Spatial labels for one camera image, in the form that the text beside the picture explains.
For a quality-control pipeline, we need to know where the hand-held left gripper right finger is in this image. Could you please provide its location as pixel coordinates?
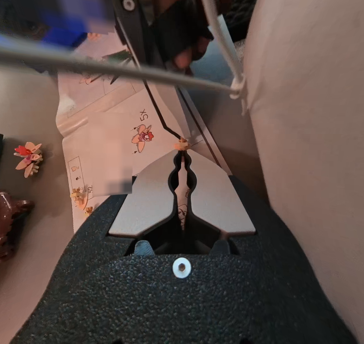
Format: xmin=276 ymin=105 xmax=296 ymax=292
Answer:
xmin=184 ymin=150 xmax=256 ymax=240

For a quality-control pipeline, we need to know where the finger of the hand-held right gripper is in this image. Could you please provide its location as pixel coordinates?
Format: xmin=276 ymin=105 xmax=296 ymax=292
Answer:
xmin=114 ymin=20 xmax=190 ymax=141

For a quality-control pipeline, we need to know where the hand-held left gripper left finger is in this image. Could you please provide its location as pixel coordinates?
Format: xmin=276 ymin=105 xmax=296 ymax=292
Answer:
xmin=109 ymin=150 xmax=183 ymax=238

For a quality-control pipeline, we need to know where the beige desk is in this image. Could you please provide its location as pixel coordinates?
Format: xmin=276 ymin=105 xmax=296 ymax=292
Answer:
xmin=0 ymin=62 xmax=271 ymax=344

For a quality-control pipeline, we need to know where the person's right hand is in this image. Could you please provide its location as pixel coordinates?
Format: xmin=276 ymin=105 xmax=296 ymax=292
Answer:
xmin=154 ymin=0 xmax=233 ymax=70

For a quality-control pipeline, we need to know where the brick instruction booklet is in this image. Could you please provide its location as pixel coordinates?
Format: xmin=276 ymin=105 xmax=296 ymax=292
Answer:
xmin=55 ymin=32 xmax=231 ymax=234

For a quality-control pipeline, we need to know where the blue container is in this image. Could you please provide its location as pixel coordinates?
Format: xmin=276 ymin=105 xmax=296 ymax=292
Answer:
xmin=42 ymin=15 xmax=87 ymax=47

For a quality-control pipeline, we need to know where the black mesh office chair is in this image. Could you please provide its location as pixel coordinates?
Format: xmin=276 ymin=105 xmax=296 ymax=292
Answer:
xmin=227 ymin=0 xmax=264 ymax=42

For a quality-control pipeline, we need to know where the pink brick flower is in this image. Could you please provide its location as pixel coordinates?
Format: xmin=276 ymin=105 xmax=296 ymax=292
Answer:
xmin=14 ymin=141 xmax=44 ymax=178

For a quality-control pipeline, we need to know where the person's beige sweatshirt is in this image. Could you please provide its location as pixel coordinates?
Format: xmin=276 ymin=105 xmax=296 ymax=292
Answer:
xmin=243 ymin=0 xmax=364 ymax=330

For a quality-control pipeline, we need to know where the brown brick model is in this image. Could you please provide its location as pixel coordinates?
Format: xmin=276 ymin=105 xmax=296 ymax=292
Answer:
xmin=0 ymin=191 xmax=35 ymax=262

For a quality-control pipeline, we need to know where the grey cord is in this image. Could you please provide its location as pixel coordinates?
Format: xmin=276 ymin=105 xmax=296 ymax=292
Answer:
xmin=0 ymin=39 xmax=240 ymax=96

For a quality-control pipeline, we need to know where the pale drawstring cord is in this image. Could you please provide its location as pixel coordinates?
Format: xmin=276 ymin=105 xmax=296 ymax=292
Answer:
xmin=196 ymin=0 xmax=249 ymax=116

